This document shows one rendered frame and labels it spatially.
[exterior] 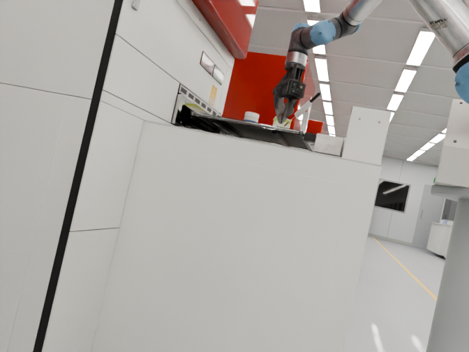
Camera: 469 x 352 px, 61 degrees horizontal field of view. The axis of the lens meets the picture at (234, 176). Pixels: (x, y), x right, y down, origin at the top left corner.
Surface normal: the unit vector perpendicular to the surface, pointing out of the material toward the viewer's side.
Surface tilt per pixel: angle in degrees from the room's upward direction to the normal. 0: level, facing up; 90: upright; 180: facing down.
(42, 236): 90
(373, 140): 90
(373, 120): 90
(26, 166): 90
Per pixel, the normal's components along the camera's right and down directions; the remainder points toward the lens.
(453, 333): -0.78, -0.18
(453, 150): -0.42, -0.11
